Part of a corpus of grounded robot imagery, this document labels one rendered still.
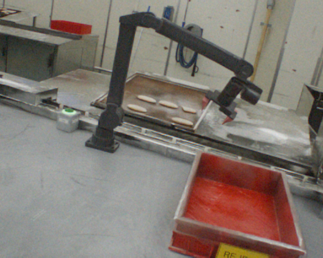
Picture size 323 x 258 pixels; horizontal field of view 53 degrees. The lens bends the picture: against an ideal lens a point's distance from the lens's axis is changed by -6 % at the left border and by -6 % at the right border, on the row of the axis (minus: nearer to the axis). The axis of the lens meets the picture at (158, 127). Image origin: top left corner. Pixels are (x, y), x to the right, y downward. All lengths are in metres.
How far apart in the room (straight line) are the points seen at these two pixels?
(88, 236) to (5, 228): 0.20
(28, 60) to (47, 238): 3.65
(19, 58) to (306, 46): 3.66
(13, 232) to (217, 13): 4.56
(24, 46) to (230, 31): 2.80
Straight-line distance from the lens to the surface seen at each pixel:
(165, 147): 1.36
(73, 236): 0.87
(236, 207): 1.12
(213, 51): 1.21
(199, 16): 5.13
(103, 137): 1.31
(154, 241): 0.89
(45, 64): 4.23
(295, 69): 4.75
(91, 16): 5.77
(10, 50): 4.55
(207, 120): 1.63
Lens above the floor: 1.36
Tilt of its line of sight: 19 degrees down
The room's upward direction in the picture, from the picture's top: 11 degrees clockwise
